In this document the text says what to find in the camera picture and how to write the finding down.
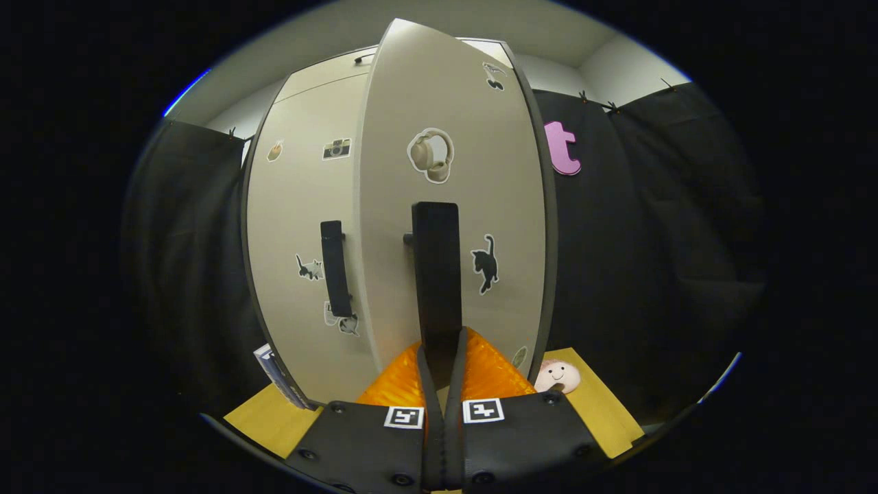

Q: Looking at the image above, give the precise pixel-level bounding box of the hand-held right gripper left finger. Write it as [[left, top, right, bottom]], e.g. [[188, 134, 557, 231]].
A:
[[285, 328, 447, 491]]

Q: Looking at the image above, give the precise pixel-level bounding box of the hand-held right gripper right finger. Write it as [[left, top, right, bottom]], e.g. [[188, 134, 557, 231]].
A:
[[444, 327, 608, 491]]

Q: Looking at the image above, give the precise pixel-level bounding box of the black door handle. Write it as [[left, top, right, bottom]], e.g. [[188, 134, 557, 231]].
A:
[[403, 202, 464, 392], [320, 220, 354, 318]]

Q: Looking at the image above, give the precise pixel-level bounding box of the beige door black cat sticker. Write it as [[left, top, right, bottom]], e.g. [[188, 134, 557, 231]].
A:
[[357, 19, 549, 395]]

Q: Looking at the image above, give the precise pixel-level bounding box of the beige door camera sticker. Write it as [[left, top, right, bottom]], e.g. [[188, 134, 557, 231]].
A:
[[246, 72, 378, 405]]

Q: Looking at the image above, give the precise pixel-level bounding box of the beige double-door shoe cabinet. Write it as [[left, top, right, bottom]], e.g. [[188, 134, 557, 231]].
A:
[[240, 19, 558, 412]]

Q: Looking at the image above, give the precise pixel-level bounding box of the pink plush toy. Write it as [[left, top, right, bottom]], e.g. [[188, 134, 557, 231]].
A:
[[534, 360, 582, 395]]

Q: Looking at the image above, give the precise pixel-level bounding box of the dark blue book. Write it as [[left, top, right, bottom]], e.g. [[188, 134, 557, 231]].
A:
[[268, 350, 318, 411]]

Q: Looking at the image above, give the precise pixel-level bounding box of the white book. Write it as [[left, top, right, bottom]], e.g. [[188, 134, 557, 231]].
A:
[[252, 343, 302, 409]]

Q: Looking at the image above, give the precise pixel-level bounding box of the black backdrop cloth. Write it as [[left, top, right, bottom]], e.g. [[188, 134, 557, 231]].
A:
[[122, 82, 766, 426]]

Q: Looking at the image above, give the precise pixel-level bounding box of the ceiling light strip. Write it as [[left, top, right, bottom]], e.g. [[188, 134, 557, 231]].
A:
[[163, 67, 212, 117]]

